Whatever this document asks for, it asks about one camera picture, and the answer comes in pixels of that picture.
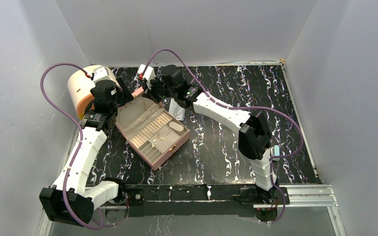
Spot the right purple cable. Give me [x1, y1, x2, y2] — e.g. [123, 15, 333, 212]
[138, 49, 304, 224]

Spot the clear packaged necklace card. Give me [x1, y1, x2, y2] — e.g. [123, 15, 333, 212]
[168, 98, 185, 121]

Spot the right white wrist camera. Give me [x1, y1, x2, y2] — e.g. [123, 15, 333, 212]
[137, 64, 156, 89]

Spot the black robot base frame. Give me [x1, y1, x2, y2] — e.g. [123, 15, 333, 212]
[94, 183, 291, 223]

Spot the white orange cylindrical drawer box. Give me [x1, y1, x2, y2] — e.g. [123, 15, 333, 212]
[67, 65, 119, 120]

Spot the purple cable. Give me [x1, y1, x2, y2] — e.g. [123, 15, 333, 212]
[40, 62, 131, 231]
[138, 49, 304, 224]

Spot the pink jewelry box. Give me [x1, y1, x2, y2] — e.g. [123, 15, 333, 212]
[116, 87, 190, 170]

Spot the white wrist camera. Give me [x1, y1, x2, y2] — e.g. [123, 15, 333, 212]
[84, 65, 116, 84]
[137, 64, 156, 89]

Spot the silver jewelry in box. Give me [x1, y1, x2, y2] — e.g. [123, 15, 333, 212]
[151, 139, 158, 148]

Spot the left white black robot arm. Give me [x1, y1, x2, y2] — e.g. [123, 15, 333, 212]
[39, 76, 133, 228]

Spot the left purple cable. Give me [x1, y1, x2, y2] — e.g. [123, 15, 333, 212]
[40, 62, 131, 231]

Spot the small blue grey object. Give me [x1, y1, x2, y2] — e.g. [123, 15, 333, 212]
[270, 145, 280, 162]

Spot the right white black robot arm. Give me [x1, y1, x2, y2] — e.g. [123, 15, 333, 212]
[137, 64, 277, 204]

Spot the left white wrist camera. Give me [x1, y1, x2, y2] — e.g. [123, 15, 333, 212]
[84, 65, 116, 84]

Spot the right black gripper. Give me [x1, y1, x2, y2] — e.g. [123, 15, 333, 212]
[141, 77, 177, 105]

